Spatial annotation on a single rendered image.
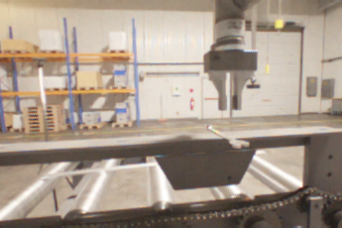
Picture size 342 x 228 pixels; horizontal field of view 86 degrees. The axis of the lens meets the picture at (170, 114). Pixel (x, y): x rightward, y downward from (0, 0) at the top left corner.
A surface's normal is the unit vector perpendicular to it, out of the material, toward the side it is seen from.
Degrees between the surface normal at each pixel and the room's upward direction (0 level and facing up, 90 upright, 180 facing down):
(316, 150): 90
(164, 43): 90
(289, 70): 90
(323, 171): 90
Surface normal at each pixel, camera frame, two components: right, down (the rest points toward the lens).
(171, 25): 0.13, 0.10
